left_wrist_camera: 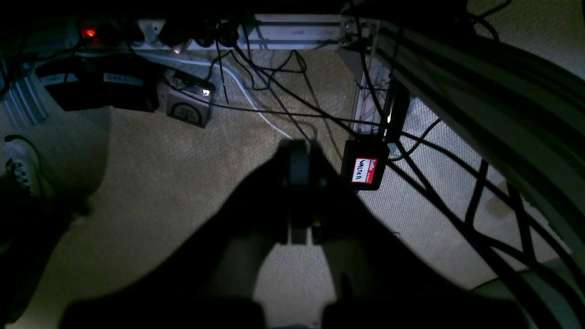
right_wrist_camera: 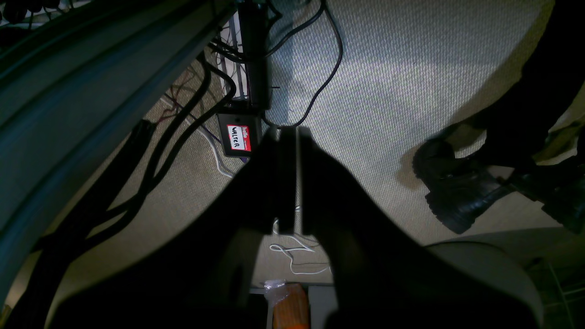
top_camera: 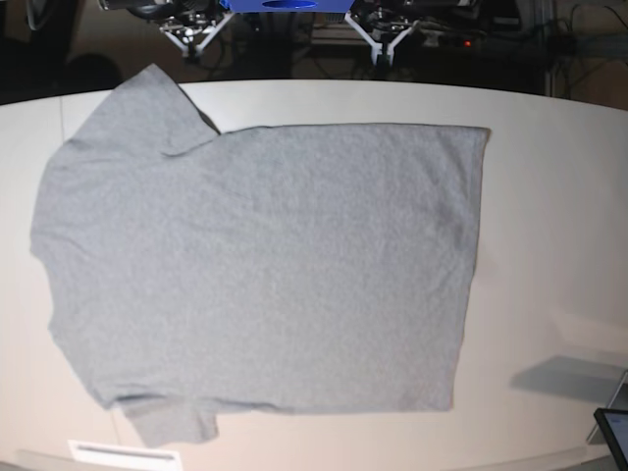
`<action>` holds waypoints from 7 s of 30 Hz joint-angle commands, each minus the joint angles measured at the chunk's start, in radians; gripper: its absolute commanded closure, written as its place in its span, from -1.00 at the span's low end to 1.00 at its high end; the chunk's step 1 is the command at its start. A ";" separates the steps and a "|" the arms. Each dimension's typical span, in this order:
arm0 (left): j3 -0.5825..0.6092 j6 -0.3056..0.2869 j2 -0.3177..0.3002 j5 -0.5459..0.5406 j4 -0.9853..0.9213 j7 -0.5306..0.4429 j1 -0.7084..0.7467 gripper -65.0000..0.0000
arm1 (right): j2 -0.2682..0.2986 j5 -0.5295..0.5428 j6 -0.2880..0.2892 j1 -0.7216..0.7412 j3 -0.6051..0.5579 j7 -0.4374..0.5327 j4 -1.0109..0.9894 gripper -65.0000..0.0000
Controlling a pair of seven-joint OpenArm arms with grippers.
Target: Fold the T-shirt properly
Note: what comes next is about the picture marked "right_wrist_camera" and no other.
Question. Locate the black leather boot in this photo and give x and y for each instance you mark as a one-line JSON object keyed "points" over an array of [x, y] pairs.
{"points": [[460, 189]]}

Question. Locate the black box with name sticker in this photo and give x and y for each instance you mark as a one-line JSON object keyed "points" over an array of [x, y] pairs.
{"points": [[240, 133]]}

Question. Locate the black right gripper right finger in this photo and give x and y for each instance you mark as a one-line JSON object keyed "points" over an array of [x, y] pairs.
{"points": [[386, 280]]}

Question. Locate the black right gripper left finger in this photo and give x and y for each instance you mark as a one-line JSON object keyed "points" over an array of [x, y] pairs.
{"points": [[199, 276]]}

